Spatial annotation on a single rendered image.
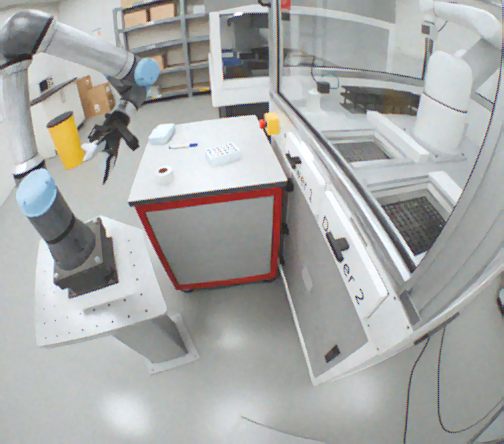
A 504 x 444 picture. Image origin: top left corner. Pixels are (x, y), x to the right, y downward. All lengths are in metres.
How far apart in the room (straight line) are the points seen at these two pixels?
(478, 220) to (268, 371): 1.17
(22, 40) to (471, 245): 0.78
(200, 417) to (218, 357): 0.37
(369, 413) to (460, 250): 1.18
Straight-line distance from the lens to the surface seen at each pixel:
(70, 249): 0.65
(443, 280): 0.35
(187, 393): 1.34
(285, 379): 1.31
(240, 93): 1.45
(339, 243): 0.51
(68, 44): 0.60
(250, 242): 1.11
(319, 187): 0.62
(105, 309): 0.69
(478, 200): 0.29
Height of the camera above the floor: 1.29
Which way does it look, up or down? 40 degrees down
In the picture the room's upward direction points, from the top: 2 degrees counter-clockwise
